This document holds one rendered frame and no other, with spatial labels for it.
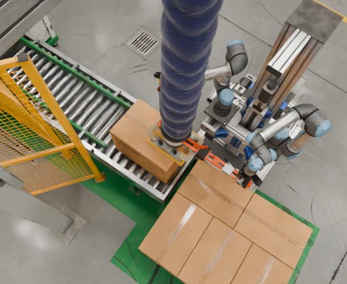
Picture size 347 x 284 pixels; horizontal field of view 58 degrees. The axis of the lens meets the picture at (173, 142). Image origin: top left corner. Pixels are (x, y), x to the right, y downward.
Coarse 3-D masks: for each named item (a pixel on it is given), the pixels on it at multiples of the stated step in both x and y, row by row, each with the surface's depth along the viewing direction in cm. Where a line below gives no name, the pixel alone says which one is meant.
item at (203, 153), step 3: (198, 150) 228; (201, 150) 228; (204, 150) 228; (207, 150) 228; (210, 150) 227; (195, 153) 228; (198, 153) 227; (201, 153) 227; (204, 153) 227; (207, 153) 227; (195, 156) 230; (198, 156) 226; (201, 156) 226; (204, 156) 226; (207, 156) 228; (201, 159) 228; (204, 159) 226
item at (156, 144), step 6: (150, 138) 243; (162, 138) 244; (150, 144) 243; (156, 144) 241; (162, 144) 241; (162, 150) 240; (174, 150) 237; (180, 150) 241; (168, 156) 239; (174, 156) 238; (180, 162) 237
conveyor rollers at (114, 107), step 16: (48, 64) 335; (0, 80) 326; (64, 80) 328; (80, 96) 321; (64, 112) 314; (80, 112) 316; (96, 112) 316; (112, 112) 317; (96, 128) 308; (96, 144) 303; (128, 160) 297
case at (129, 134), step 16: (128, 112) 272; (144, 112) 272; (112, 128) 265; (128, 128) 266; (144, 128) 266; (128, 144) 260; (144, 144) 261; (144, 160) 268; (160, 160) 256; (160, 176) 279
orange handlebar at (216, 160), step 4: (160, 124) 235; (188, 140) 232; (192, 140) 231; (188, 144) 230; (196, 144) 230; (192, 148) 229; (212, 156) 227; (216, 156) 227; (208, 160) 226; (212, 160) 225; (216, 160) 226; (220, 160) 226; (212, 164) 227; (216, 164) 224; (224, 164) 225; (220, 168) 224; (236, 172) 223; (232, 176) 222
